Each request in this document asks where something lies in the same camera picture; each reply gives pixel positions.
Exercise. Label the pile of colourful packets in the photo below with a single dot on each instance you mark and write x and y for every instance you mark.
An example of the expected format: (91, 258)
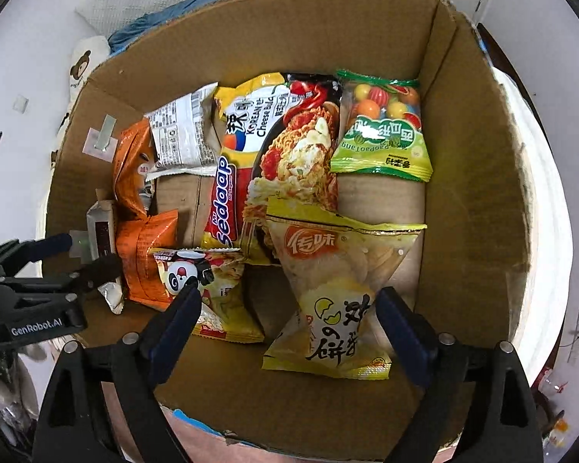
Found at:
(555, 424)

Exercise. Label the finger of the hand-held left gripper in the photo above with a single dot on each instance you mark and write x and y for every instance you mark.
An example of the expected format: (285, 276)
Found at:
(53, 245)
(99, 270)

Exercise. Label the yellow red instant noodle packet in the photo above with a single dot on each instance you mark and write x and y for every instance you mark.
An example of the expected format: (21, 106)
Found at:
(289, 154)

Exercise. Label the white silver snack packet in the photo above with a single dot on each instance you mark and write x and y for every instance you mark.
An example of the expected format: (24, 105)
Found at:
(178, 130)

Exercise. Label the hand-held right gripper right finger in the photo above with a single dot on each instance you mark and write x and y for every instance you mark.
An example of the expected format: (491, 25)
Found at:
(405, 333)

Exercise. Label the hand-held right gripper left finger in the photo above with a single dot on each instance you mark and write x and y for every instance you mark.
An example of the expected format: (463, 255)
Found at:
(173, 333)

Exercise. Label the green candy ball packet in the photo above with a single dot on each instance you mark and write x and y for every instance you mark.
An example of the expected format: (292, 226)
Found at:
(381, 144)

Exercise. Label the white wall socket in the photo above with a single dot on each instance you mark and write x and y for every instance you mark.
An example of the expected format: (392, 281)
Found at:
(21, 103)

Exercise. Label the blue bedsheet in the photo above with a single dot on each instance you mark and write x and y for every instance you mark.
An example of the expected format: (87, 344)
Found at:
(183, 14)

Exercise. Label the yellow egg crisp packet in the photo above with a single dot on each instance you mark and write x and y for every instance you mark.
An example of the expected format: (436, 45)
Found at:
(328, 299)

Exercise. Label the brown snack packet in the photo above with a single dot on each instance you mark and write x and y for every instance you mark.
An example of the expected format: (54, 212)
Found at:
(101, 231)

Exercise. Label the orange snack packet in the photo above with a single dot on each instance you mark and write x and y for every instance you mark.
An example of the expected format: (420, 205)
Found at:
(144, 246)
(128, 173)

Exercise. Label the yellow panda snack packet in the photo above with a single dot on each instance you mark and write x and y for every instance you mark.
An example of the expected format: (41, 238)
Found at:
(222, 294)

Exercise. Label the bear print pillow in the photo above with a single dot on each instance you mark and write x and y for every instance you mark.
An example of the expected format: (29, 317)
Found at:
(84, 62)

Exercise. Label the cardboard box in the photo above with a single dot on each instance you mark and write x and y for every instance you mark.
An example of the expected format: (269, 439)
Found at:
(473, 178)

